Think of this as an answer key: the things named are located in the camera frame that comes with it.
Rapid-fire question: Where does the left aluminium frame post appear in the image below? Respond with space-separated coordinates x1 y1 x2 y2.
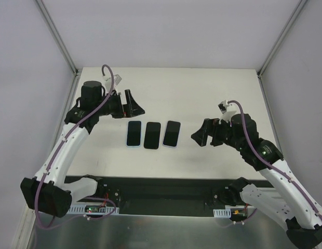
34 0 78 75

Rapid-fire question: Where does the right white cable duct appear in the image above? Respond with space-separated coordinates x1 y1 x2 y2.
213 208 232 218

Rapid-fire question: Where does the white cable duct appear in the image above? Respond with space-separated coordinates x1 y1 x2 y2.
213 208 232 218
67 204 119 215

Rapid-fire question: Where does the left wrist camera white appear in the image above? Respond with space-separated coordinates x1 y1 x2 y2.
102 74 123 90

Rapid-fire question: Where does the left white cable duct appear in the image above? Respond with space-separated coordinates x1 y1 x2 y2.
67 204 119 215

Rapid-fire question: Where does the black phone blue edge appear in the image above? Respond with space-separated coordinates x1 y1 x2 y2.
126 121 141 146

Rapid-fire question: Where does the right aluminium table rail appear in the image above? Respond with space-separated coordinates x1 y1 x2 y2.
257 75 285 156

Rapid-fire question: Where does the aluminium table rail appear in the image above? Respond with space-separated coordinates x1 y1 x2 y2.
257 75 285 156
28 72 81 187

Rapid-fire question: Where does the right aluminium frame post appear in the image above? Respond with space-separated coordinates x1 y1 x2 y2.
257 0 310 79

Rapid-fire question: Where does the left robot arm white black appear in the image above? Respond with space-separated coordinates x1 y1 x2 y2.
20 81 145 218

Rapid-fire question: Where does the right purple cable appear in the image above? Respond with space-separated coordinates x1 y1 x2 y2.
227 100 322 229

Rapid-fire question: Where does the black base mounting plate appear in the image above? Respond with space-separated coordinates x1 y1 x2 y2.
84 177 244 217

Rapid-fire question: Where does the lavender phone case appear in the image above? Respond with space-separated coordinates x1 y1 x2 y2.
162 120 182 149

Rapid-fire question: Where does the aluminium frame post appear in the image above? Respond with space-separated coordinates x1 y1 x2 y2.
34 0 78 75
257 0 310 79

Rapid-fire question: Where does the left aluminium table rail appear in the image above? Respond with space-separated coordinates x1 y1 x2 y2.
28 72 81 187

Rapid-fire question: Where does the light blue phone case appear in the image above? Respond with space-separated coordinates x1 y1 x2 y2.
125 120 142 148

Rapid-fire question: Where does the black phone case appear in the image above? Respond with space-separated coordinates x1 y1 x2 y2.
143 122 161 150

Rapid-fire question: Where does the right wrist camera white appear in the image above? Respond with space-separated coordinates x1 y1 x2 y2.
218 100 238 123

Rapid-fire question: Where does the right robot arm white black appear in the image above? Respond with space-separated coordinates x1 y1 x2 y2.
191 114 322 248

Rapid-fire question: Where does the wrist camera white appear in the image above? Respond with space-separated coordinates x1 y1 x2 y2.
102 74 123 90
218 100 238 123

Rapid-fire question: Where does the metal sheet front panel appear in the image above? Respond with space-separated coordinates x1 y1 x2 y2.
28 212 295 248

